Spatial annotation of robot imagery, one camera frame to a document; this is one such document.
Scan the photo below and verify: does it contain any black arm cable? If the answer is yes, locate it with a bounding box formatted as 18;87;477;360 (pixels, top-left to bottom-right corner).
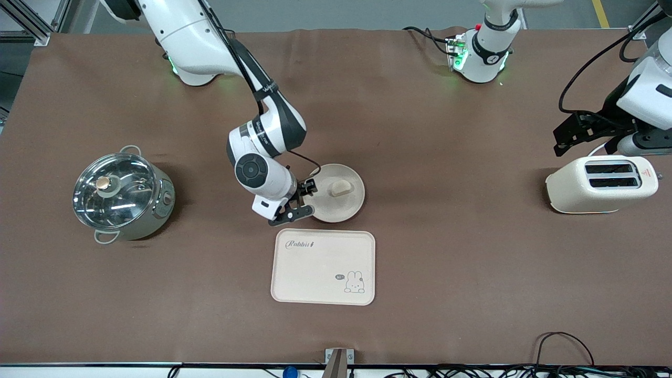
558;8;672;113
197;0;322;180

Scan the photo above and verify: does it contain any black looped cable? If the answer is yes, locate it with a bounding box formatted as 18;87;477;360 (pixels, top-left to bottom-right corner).
534;332;595;368

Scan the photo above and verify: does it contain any beige rabbit print tray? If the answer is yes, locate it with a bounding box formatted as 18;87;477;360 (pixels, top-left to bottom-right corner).
270;228;376;306

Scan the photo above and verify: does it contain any glass pot lid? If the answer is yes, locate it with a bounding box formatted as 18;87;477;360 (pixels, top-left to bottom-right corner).
72;152;157;230

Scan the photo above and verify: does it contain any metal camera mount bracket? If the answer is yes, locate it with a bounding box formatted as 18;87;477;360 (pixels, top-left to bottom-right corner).
324;348;354;378

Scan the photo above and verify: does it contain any round beige plate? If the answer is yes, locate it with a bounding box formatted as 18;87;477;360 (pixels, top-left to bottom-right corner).
302;164;365;223

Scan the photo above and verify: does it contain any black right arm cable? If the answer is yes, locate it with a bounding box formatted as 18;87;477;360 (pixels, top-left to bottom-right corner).
197;0;322;180

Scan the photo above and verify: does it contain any aluminium frame profile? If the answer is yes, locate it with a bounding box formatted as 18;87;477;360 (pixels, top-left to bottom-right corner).
627;0;672;40
0;0;71;47

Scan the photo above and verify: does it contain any brown table mat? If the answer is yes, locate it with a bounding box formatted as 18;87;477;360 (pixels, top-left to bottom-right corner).
0;29;672;366

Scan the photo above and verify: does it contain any black base power cable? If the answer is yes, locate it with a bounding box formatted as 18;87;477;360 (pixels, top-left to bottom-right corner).
403;26;453;56

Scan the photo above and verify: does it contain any cream two-slot toaster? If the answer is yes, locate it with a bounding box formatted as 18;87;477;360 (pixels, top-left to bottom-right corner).
545;155;663;214

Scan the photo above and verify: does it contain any green lit base module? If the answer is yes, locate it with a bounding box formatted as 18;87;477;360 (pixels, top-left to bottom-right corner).
446;33;469;71

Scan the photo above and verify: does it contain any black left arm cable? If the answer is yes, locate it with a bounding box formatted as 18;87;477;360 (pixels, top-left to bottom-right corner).
558;8;672;113

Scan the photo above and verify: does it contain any black cable bundle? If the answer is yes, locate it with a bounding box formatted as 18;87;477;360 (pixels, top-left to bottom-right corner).
383;365;672;378

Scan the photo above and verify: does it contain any pale green electric cooking pot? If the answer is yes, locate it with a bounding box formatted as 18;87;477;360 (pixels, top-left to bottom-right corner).
72;145;175;245

